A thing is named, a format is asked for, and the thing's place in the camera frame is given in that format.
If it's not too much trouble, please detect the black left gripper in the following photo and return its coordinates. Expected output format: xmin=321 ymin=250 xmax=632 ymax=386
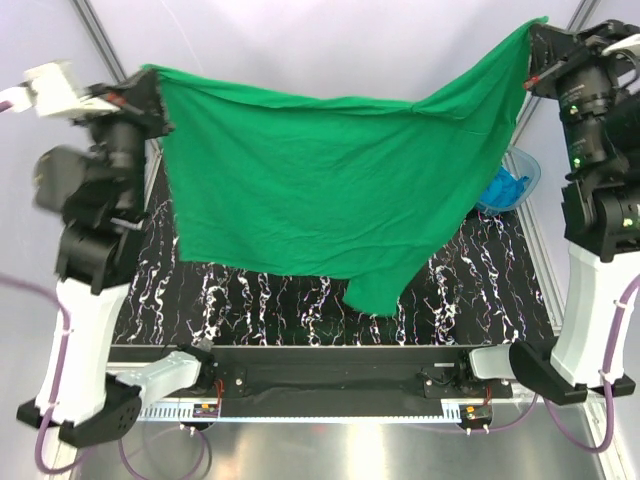
xmin=74 ymin=67 xmax=174 ymax=217

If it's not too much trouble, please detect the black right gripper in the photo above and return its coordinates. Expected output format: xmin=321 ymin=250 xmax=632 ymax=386
xmin=524 ymin=18 xmax=640 ymax=178

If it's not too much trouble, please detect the green t shirt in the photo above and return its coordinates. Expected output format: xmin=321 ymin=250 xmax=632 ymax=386
xmin=155 ymin=25 xmax=531 ymax=316

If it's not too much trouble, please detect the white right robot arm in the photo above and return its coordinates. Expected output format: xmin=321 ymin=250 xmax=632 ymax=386
xmin=453 ymin=20 xmax=639 ymax=405

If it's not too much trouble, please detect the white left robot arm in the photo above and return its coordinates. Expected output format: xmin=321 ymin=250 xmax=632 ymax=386
xmin=16 ymin=61 xmax=216 ymax=448

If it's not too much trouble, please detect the clear blue plastic bin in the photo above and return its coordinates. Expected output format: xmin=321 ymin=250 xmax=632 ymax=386
xmin=474 ymin=147 xmax=541 ymax=216

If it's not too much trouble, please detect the blue t shirt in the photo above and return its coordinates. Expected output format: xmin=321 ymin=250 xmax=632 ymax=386
xmin=476 ymin=167 xmax=531 ymax=214

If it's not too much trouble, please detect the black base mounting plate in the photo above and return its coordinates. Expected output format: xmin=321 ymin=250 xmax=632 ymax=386
xmin=107 ymin=344 xmax=521 ymax=419

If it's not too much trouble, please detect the right aluminium corner post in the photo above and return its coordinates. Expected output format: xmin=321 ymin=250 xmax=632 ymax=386
xmin=566 ymin=0 xmax=601 ymax=32

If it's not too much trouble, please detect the aluminium corner post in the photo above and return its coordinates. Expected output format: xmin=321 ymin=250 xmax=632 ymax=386
xmin=70 ymin=0 xmax=127 ymax=82
xmin=566 ymin=0 xmax=601 ymax=32

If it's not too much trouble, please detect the left aluminium corner post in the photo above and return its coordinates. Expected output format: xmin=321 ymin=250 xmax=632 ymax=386
xmin=70 ymin=0 xmax=127 ymax=82

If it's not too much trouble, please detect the white slotted cable duct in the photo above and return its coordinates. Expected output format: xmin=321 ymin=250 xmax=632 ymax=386
xmin=137 ymin=399 xmax=491 ymax=426

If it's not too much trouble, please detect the aluminium front frame rail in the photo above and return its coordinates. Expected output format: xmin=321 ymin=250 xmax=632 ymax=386
xmin=66 ymin=404 xmax=639 ymax=479

